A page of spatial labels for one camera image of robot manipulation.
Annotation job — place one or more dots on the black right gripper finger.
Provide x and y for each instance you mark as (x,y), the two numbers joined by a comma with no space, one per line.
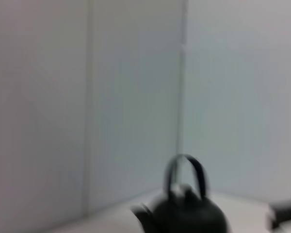
(283,211)

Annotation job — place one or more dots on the black cast iron teapot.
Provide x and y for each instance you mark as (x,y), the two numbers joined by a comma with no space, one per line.
(184,213)

